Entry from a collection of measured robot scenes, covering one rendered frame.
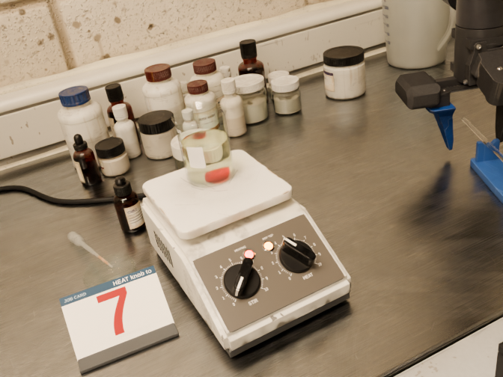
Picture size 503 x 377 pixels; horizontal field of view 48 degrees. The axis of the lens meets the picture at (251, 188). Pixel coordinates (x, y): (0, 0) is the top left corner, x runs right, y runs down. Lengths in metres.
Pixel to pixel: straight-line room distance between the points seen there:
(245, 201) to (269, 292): 0.09
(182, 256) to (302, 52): 0.63
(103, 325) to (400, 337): 0.26
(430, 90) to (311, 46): 0.42
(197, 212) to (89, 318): 0.14
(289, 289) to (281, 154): 0.33
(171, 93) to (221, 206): 0.38
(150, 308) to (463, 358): 0.27
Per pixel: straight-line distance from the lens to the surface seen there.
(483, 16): 0.69
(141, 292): 0.55
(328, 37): 1.09
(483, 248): 0.61
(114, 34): 0.97
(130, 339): 0.54
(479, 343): 0.51
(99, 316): 0.54
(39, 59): 0.96
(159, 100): 0.88
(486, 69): 0.67
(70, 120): 0.83
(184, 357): 0.51
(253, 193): 0.54
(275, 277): 0.50
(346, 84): 0.94
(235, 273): 0.49
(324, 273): 0.51
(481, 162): 0.73
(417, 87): 0.69
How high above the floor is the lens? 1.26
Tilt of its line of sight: 30 degrees down
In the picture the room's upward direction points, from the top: 9 degrees counter-clockwise
